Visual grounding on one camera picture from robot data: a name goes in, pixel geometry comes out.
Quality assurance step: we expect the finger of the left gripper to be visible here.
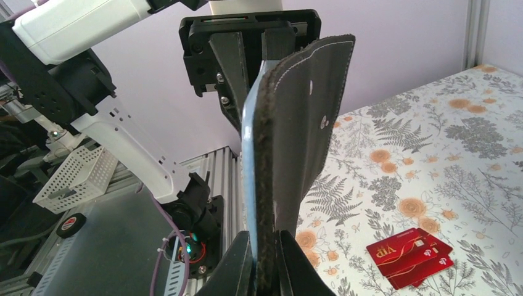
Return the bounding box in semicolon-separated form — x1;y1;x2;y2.
209;32;250;133
261;27;295;60

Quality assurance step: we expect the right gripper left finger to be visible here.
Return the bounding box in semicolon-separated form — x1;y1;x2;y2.
196;231;253;296

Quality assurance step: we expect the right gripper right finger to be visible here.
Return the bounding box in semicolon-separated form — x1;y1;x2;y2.
275;231;334;296

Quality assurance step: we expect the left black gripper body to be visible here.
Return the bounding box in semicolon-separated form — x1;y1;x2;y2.
179;9;321;97

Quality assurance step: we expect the black leather card holder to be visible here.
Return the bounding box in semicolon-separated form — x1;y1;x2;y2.
241;34;356;295

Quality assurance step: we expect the red VIP card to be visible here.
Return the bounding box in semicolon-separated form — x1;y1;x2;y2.
384;228;453;290

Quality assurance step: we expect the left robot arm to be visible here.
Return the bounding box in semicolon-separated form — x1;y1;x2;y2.
1;1;321;268

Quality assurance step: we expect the black tape roll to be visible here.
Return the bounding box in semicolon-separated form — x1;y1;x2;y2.
56;213;87;239

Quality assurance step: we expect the white perforated basket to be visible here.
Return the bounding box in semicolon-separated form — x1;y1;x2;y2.
33;146;118;214

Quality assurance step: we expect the floral patterned table mat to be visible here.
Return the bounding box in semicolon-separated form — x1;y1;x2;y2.
296;65;522;295

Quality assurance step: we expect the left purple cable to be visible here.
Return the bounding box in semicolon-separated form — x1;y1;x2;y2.
139;186;191;296

